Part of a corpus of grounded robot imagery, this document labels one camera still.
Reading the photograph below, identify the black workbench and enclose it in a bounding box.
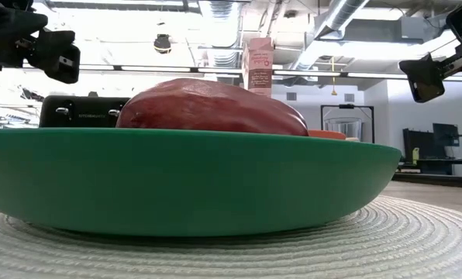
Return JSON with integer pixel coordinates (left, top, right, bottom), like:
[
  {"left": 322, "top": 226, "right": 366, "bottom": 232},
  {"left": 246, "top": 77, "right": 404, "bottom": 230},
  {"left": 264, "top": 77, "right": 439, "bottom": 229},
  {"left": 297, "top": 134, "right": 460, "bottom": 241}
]
[{"left": 398, "top": 157, "right": 462, "bottom": 176}]

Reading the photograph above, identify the pink carton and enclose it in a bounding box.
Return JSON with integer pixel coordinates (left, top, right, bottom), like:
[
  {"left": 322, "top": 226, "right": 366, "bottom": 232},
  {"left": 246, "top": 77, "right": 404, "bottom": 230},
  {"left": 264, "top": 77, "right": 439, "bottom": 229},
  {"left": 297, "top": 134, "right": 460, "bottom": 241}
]
[{"left": 241, "top": 36, "right": 275, "bottom": 98}]

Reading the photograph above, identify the smooth silver ventilation duct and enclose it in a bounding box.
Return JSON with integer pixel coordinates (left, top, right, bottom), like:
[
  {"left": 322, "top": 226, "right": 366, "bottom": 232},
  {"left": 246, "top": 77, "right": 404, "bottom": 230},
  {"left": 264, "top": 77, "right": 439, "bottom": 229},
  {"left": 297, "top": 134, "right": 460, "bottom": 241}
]
[{"left": 291, "top": 0, "right": 371, "bottom": 71}]

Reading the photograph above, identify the black monitor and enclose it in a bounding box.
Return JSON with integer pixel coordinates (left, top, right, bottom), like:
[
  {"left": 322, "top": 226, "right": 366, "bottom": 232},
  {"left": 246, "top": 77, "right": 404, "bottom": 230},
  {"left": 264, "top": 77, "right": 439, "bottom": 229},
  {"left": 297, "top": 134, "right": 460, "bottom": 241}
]
[{"left": 432, "top": 122, "right": 460, "bottom": 148}]

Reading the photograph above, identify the black table edge rail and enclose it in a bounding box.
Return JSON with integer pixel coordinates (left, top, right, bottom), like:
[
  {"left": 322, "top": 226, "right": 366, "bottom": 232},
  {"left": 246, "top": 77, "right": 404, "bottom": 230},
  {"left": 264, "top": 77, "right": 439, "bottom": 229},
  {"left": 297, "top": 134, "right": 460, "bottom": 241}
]
[{"left": 392, "top": 172, "right": 462, "bottom": 190}]

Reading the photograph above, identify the black rectangular frame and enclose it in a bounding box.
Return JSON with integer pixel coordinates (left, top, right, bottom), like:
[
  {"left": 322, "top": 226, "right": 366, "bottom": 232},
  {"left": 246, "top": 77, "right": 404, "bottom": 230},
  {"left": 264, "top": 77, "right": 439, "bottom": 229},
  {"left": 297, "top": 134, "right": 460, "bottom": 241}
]
[{"left": 320, "top": 103, "right": 375, "bottom": 144}]

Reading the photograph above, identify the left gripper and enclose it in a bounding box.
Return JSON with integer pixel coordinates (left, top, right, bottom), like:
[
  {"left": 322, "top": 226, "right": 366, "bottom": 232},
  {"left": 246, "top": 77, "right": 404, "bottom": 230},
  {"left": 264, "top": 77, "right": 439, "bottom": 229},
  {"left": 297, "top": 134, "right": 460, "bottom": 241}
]
[{"left": 0, "top": 0, "right": 81, "bottom": 84}]

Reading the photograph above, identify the black ceiling dome camera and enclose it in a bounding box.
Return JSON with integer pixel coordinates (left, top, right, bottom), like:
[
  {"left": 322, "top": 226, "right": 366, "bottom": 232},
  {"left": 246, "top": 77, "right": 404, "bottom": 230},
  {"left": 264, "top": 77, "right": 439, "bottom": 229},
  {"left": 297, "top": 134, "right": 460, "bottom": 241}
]
[{"left": 153, "top": 33, "right": 173, "bottom": 55}]

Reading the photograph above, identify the woven beige round placemat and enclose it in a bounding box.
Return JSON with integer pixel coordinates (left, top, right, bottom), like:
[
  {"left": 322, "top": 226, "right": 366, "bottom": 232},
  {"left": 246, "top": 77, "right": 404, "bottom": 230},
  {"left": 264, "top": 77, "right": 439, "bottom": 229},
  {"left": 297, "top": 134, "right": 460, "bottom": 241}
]
[{"left": 0, "top": 195, "right": 462, "bottom": 279}]

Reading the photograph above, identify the clear drinking glass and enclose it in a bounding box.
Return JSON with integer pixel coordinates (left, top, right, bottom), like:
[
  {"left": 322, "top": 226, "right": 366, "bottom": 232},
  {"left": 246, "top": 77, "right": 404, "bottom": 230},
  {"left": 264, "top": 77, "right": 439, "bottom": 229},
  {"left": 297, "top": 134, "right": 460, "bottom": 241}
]
[{"left": 323, "top": 117, "right": 364, "bottom": 142}]

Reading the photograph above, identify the red bowl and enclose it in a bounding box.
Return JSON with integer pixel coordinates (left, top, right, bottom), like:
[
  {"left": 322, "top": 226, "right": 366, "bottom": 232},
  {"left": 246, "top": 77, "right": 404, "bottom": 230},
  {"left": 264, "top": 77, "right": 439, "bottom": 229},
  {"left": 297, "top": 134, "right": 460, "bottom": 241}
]
[{"left": 307, "top": 129, "right": 347, "bottom": 141}]

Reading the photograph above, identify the black toaster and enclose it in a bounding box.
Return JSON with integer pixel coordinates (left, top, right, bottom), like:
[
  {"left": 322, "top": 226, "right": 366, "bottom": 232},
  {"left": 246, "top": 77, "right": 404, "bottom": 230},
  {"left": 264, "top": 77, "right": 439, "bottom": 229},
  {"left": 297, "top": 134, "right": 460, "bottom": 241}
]
[{"left": 39, "top": 95, "right": 131, "bottom": 129}]

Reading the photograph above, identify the red steak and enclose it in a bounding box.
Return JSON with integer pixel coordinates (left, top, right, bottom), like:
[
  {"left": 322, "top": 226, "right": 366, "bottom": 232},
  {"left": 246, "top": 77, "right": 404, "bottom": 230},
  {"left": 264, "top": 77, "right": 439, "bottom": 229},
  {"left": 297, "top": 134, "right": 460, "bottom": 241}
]
[{"left": 115, "top": 77, "right": 310, "bottom": 137}]

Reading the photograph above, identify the yellow hanging cord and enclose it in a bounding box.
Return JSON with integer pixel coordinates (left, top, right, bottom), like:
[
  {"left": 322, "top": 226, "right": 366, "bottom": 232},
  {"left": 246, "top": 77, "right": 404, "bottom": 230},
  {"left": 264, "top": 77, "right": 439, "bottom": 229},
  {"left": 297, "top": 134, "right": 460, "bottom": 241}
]
[{"left": 329, "top": 56, "right": 338, "bottom": 97}]

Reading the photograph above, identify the green plate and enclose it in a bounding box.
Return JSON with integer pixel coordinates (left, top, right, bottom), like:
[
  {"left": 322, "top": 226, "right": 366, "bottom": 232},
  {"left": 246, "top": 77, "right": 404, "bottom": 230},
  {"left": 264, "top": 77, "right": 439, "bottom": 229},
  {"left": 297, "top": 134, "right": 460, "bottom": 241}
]
[{"left": 0, "top": 127, "right": 403, "bottom": 238}]

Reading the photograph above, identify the ceiling light strip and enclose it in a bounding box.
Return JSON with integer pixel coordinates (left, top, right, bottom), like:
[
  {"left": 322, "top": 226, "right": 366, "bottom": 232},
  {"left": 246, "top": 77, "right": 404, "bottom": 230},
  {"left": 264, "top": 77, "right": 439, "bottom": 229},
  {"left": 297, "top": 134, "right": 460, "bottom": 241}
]
[
  {"left": 273, "top": 69, "right": 410, "bottom": 81},
  {"left": 78, "top": 64, "right": 243, "bottom": 77}
]

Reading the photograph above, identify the corrugated silver duct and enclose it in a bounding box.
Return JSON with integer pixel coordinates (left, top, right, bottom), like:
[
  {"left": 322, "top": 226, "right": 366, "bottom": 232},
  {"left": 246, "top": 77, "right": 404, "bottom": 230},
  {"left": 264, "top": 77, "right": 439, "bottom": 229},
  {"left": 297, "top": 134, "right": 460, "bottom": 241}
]
[{"left": 205, "top": 0, "right": 243, "bottom": 84}]

